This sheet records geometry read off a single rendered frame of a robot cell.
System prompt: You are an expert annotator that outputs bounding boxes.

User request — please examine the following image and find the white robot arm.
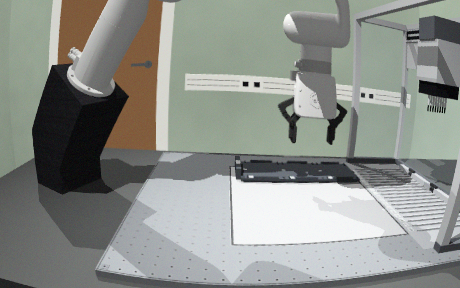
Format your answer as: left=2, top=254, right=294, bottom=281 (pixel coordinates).
left=67, top=0, right=350, bottom=97

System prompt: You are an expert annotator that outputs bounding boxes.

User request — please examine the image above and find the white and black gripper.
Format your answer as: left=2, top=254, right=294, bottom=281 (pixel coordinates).
left=278, top=71, right=347, bottom=145

